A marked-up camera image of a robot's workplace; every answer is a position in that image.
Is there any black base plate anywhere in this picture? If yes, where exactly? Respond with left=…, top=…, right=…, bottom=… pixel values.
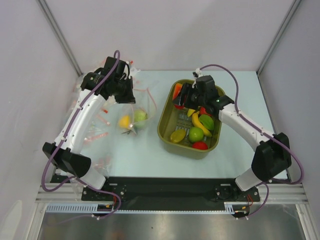
left=76, top=176, right=260, bottom=211

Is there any green apple toy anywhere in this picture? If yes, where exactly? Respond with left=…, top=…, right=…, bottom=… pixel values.
left=188, top=126, right=204, bottom=143

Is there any small yellow banana toy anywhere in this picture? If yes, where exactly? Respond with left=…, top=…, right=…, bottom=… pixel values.
left=187, top=108, right=196, bottom=118

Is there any red apple toy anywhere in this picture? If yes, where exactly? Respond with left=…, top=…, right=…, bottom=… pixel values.
left=199, top=106, right=212, bottom=117

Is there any red tomato toy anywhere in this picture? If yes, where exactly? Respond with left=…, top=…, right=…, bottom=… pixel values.
left=192, top=141, right=209, bottom=150

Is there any long yellow banana toy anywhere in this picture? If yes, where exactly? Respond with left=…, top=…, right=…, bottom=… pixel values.
left=191, top=111, right=213, bottom=137

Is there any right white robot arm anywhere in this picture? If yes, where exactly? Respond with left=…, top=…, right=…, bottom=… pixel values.
left=172, top=75, right=292, bottom=201

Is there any white slotted cable duct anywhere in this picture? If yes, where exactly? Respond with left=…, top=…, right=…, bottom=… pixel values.
left=45, top=202, right=118, bottom=214

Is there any yellow lemon toy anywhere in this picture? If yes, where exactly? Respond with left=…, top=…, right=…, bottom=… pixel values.
left=118, top=115, right=131, bottom=129

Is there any yellow starfruit toy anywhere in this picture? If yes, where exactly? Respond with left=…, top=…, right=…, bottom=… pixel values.
left=170, top=128, right=186, bottom=143

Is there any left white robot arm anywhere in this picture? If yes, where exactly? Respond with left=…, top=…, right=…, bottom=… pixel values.
left=41, top=50, right=136, bottom=200

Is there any olive green plastic bin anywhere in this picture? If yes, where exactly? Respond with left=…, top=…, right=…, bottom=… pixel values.
left=157, top=79, right=222, bottom=159

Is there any aluminium frame rail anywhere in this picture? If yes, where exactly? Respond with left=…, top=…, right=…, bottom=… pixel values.
left=35, top=183, right=308, bottom=204

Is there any clear zip top bag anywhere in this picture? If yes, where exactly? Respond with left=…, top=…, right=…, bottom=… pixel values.
left=117, top=87, right=157, bottom=135

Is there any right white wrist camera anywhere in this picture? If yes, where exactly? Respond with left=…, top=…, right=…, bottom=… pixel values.
left=192, top=68, right=203, bottom=80

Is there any red mango toy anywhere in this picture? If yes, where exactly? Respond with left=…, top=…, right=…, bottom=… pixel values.
left=172, top=83, right=184, bottom=110

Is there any green cabbage toy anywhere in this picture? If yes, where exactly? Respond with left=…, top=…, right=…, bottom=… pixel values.
left=134, top=109, right=148, bottom=129

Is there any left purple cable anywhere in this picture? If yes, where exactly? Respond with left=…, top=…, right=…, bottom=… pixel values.
left=40, top=50, right=122, bottom=221

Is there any pile of zip bags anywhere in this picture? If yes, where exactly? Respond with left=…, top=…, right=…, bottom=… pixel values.
left=52, top=56, right=142, bottom=196

